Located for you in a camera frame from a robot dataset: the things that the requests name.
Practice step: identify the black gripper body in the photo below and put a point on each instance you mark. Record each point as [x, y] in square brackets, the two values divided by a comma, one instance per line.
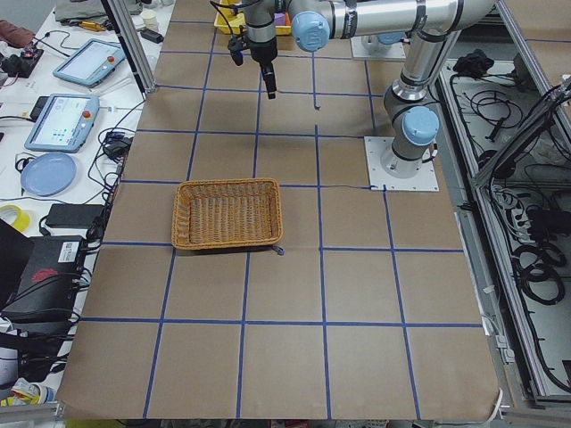
[262, 52]

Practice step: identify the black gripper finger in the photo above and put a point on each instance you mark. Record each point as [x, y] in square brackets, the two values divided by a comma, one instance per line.
[269, 78]

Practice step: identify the yellow tape roll on desk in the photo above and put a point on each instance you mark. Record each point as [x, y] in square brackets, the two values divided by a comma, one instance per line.
[16, 217]

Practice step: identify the purple foam cube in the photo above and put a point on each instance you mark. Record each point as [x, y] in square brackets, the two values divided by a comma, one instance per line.
[281, 19]

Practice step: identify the brown wicker basket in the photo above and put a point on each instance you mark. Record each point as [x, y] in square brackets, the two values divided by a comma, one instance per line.
[223, 214]

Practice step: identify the upper blue teach pendant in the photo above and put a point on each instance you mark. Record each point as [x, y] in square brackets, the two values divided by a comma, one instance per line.
[91, 64]

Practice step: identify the blue teach pendant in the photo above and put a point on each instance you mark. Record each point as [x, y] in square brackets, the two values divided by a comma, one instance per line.
[64, 123]
[91, 64]

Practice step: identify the black cloth bundle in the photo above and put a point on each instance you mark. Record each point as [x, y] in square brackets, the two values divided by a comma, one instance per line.
[474, 65]

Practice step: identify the lower blue teach pendant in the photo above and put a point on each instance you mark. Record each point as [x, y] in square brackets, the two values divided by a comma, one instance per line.
[64, 123]

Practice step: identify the light blue plate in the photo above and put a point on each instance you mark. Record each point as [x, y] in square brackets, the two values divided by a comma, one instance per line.
[48, 174]

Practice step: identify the black power adapter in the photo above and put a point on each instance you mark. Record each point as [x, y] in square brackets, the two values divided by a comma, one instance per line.
[77, 216]

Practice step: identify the black computer box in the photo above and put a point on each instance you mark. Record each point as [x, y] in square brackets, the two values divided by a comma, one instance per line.
[40, 277]

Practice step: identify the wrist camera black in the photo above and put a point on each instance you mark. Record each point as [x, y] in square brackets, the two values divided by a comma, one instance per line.
[237, 44]

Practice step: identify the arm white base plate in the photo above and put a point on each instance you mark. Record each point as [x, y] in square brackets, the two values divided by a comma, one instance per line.
[386, 47]
[388, 172]

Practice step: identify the aluminium frame post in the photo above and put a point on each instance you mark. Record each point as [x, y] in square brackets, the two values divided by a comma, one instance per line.
[118, 14]

